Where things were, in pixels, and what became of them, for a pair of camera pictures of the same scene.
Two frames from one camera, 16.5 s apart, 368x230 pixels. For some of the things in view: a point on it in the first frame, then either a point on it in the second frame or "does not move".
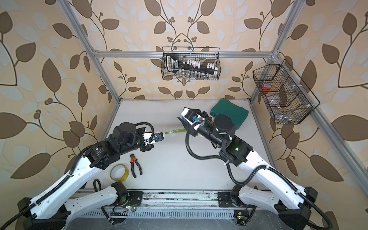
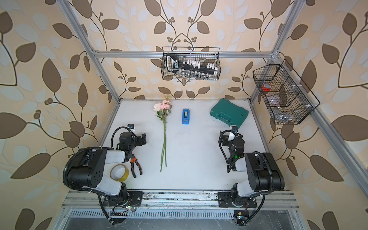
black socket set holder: [173, 65] does not move
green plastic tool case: [224, 107] does not move
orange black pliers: [132, 160] does not move
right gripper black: [194, 131] → [241, 138]
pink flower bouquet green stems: [176, 131] → [163, 109]
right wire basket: [286, 96] does not move
